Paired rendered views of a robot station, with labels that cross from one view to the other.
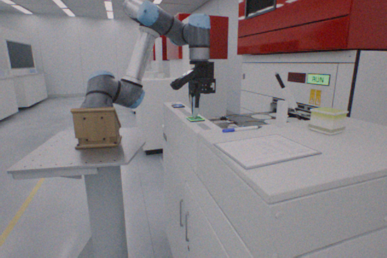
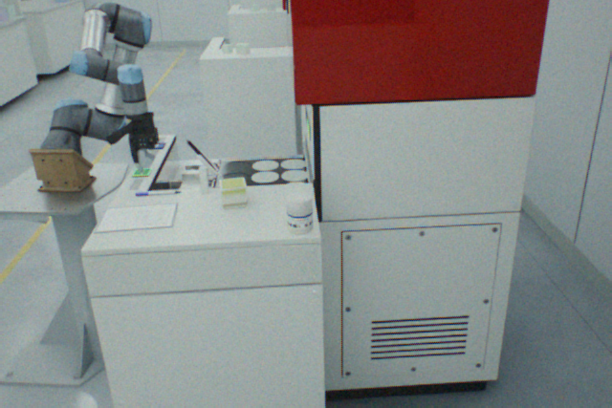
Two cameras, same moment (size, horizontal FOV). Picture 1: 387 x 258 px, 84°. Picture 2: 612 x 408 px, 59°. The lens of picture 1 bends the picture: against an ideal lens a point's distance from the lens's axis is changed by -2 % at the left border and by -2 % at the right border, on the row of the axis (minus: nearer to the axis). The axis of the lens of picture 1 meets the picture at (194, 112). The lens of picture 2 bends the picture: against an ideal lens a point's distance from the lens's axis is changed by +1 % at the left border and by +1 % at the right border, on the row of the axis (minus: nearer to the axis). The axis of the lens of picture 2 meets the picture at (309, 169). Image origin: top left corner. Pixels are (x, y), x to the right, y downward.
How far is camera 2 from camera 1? 1.33 m
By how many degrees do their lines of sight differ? 18
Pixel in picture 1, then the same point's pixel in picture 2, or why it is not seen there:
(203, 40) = (131, 96)
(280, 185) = (96, 246)
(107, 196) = (76, 244)
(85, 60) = not seen: outside the picture
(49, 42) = not seen: outside the picture
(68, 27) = not seen: outside the picture
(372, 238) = (197, 297)
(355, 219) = (169, 278)
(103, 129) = (63, 172)
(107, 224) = (79, 275)
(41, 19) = not seen: outside the picture
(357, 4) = (300, 55)
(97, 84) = (59, 118)
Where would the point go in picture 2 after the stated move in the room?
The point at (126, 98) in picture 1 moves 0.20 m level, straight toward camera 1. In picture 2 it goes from (99, 132) to (81, 150)
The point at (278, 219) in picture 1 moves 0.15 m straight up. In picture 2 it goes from (92, 267) to (80, 216)
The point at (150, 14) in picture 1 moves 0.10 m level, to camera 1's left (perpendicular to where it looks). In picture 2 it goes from (77, 68) to (51, 67)
